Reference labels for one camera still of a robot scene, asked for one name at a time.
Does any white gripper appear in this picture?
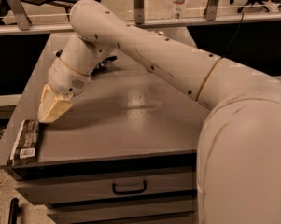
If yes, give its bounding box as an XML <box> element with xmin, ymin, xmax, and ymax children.
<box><xmin>38</xmin><ymin>58</ymin><xmax>89</xmax><ymax>123</ymax></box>

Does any black rxbar chocolate wrapper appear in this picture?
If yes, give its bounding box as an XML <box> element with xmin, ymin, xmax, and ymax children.
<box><xmin>7</xmin><ymin>119</ymin><xmax>39</xmax><ymax>166</ymax></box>

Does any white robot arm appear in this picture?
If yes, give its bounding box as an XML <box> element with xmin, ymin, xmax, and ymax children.
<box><xmin>38</xmin><ymin>0</ymin><xmax>281</xmax><ymax>224</ymax></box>

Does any blue black chip bag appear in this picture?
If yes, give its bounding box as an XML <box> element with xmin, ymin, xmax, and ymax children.
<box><xmin>50</xmin><ymin>49</ymin><xmax>117</xmax><ymax>77</ymax></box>

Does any grey drawer cabinet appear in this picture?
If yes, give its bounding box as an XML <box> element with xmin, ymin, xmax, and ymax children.
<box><xmin>0</xmin><ymin>33</ymin><xmax>208</xmax><ymax>224</ymax></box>

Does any black bar lower left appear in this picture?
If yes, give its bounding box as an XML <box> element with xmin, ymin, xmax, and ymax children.
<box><xmin>7</xmin><ymin>198</ymin><xmax>19</xmax><ymax>224</ymax></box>

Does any clear plastic water bottle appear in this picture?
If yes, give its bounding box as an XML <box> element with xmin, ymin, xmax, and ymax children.
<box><xmin>172</xmin><ymin>0</ymin><xmax>186</xmax><ymax>20</ymax></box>

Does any left metal railing bracket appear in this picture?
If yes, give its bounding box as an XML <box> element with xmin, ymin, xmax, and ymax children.
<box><xmin>7</xmin><ymin>0</ymin><xmax>31</xmax><ymax>31</ymax></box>

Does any metal railing bracket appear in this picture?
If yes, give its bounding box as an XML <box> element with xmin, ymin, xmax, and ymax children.
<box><xmin>204</xmin><ymin>0</ymin><xmax>219</xmax><ymax>21</ymax></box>
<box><xmin>7</xmin><ymin>0</ymin><xmax>31</xmax><ymax>31</ymax></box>
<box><xmin>133</xmin><ymin>0</ymin><xmax>145</xmax><ymax>25</ymax></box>

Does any black drawer handle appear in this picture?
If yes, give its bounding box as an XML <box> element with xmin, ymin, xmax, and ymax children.
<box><xmin>112</xmin><ymin>180</ymin><xmax>147</xmax><ymax>195</ymax></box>

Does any middle metal railing bracket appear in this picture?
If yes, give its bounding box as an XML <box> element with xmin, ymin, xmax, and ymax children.
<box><xmin>133</xmin><ymin>0</ymin><xmax>145</xmax><ymax>25</ymax></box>

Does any right metal railing bracket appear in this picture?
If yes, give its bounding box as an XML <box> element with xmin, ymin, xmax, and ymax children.
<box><xmin>204</xmin><ymin>0</ymin><xmax>219</xmax><ymax>21</ymax></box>

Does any black hanging cable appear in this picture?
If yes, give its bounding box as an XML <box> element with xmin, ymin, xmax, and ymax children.
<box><xmin>227</xmin><ymin>12</ymin><xmax>245</xmax><ymax>53</ymax></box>

